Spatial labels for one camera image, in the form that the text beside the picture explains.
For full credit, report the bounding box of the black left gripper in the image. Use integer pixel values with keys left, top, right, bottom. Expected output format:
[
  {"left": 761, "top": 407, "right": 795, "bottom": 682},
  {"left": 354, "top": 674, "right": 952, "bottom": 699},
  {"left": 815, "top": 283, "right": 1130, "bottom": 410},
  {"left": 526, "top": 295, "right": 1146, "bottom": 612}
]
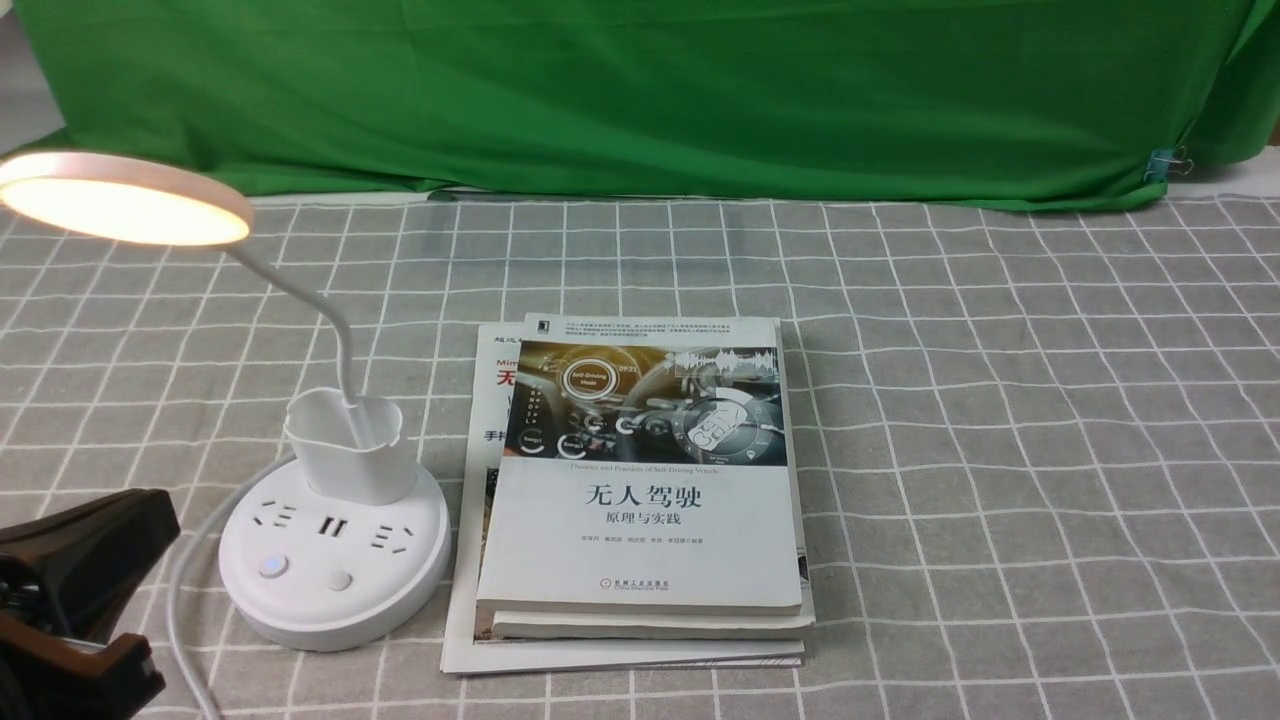
[{"left": 1, "top": 489, "right": 180, "bottom": 719}]

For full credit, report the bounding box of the white desk lamp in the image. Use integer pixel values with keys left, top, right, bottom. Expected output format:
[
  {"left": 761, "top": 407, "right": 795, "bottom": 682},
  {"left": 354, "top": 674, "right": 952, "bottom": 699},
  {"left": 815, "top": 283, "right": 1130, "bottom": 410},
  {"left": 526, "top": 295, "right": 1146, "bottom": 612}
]
[{"left": 1, "top": 150, "right": 452, "bottom": 652}]

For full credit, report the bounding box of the bottom white magazine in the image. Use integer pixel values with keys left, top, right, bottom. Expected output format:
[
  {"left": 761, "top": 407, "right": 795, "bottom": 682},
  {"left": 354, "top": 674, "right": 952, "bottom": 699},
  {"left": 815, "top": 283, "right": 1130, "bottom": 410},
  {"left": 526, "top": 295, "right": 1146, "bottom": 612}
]
[{"left": 440, "top": 322, "right": 805, "bottom": 675}]

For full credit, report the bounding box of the middle white book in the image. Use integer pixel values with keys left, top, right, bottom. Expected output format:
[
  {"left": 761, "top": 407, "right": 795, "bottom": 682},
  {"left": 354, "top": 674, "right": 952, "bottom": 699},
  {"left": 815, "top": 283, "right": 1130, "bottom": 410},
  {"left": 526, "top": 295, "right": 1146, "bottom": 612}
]
[{"left": 492, "top": 322, "right": 817, "bottom": 642}]

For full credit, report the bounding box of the white self-driving book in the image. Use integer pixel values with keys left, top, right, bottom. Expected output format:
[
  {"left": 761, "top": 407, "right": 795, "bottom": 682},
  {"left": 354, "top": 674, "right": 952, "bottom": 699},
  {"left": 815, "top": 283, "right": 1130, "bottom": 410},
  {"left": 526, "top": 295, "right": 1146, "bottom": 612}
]
[{"left": 476, "top": 313, "right": 805, "bottom": 618}]

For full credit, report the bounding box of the green backdrop cloth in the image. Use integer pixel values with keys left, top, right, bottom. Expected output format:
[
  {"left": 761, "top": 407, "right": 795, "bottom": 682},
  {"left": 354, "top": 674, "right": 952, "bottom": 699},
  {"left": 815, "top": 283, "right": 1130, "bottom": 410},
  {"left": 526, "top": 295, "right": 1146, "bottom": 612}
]
[{"left": 13, "top": 1, "right": 1277, "bottom": 211}]

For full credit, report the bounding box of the blue binder clip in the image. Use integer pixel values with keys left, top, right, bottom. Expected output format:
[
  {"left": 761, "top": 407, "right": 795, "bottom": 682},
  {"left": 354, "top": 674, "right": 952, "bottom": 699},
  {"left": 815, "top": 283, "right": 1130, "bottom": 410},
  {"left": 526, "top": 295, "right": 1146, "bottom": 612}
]
[{"left": 1143, "top": 146, "right": 1196, "bottom": 184}]

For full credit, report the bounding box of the white lamp power cord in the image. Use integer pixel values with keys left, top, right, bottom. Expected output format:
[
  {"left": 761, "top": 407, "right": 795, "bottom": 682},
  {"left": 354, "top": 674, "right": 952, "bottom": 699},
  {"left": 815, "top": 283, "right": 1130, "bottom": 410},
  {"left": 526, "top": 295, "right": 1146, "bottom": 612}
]
[{"left": 166, "top": 455, "right": 298, "bottom": 720}]

